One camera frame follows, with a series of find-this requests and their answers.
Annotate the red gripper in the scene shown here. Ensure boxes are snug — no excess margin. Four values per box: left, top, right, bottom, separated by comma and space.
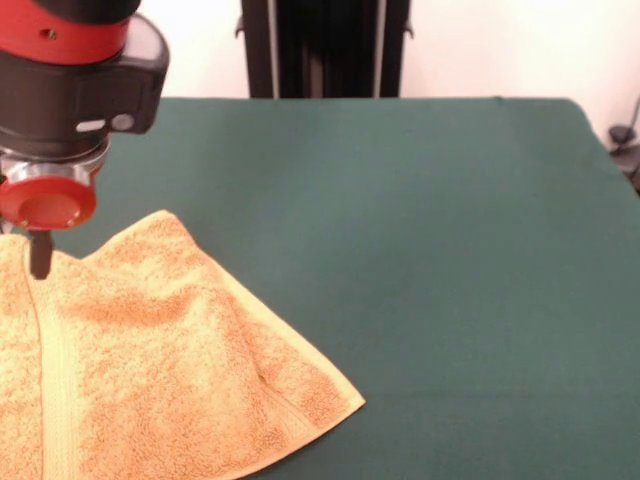
0, 172, 98, 281

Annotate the orange terry towel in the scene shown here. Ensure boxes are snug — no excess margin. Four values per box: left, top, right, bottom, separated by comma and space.
0, 209, 367, 480

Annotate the dark green table cloth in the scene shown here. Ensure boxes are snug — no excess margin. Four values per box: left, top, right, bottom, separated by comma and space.
54, 97, 640, 480

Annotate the black round base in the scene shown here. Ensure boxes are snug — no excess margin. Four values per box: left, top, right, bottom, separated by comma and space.
607, 124, 640, 194

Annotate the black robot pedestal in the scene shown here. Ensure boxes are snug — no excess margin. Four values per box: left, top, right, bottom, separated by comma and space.
234, 0, 416, 100

